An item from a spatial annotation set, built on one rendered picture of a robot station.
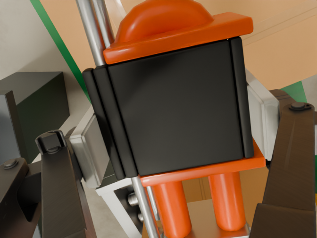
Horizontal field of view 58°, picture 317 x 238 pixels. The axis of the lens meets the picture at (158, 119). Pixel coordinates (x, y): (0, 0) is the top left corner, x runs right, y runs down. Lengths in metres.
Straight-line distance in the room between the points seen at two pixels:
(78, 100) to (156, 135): 1.45
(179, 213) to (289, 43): 0.82
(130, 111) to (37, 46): 1.45
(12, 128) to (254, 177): 0.70
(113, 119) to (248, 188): 0.74
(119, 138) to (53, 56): 1.43
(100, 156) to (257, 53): 0.83
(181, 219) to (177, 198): 0.02
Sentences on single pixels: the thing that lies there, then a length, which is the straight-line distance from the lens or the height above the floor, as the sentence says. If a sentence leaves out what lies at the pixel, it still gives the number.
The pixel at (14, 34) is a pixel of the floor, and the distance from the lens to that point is 1.63.
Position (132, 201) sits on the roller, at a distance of 1.16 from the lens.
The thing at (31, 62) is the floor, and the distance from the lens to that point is 1.63.
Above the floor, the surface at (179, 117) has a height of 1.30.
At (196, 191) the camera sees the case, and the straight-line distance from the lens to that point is 0.92.
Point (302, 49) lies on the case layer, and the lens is 0.99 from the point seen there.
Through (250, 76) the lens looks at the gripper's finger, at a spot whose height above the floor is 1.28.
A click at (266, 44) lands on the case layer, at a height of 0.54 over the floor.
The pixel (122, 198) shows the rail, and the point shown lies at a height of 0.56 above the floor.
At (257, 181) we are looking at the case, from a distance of 0.89.
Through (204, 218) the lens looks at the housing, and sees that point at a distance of 0.23.
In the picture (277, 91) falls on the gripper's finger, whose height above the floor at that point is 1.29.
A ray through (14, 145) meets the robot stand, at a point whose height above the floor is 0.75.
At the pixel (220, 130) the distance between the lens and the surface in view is 0.16.
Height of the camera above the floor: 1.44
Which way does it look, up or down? 66 degrees down
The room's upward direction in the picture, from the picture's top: 176 degrees counter-clockwise
